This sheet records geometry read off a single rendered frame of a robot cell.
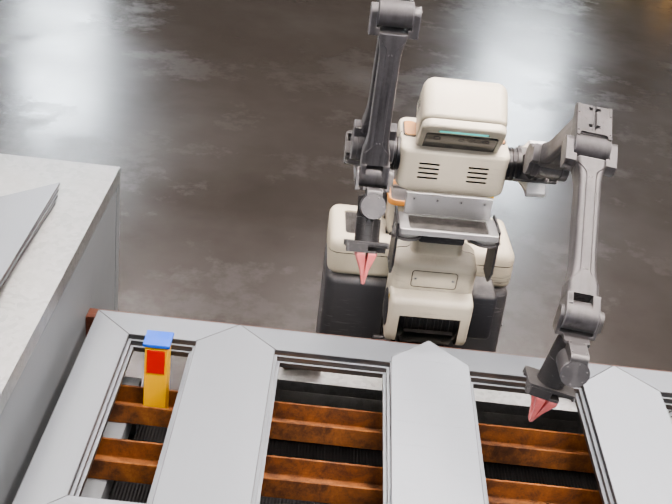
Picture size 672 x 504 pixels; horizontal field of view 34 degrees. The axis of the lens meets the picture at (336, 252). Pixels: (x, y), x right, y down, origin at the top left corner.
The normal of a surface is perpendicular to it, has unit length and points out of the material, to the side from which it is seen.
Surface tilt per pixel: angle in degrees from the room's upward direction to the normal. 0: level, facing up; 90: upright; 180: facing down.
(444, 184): 98
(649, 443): 0
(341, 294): 90
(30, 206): 0
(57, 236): 0
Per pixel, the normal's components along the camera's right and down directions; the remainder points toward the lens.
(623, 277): 0.11, -0.88
